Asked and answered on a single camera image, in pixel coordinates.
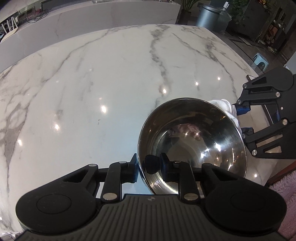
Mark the white cleaning cloth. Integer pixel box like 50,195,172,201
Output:
209,99,242,135

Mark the stainless steel bowl blue outside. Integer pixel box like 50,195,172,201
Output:
137,97,247,194

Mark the light blue plastic stool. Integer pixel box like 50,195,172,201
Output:
251,53,269,72

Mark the pink fluffy rug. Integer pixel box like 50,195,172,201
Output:
268,170,296,241

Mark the dark cabinet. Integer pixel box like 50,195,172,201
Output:
225,0,296,55

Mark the clear water jug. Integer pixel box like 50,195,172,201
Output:
215,1,232,33

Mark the climbing green plant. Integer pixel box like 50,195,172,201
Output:
229,0,249,24

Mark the grey metal trash bin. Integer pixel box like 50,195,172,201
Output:
196,5,222,30

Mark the large potted plant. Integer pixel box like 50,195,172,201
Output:
178,0,199,25

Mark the white wifi router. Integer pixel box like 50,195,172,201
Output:
1,16,19,42

